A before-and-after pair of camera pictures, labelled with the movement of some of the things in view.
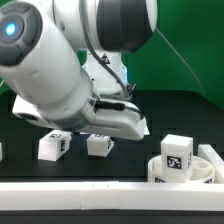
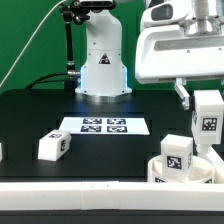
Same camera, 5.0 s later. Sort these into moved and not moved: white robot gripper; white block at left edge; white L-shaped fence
Moved: white robot gripper
Not moved: white block at left edge; white L-shaped fence
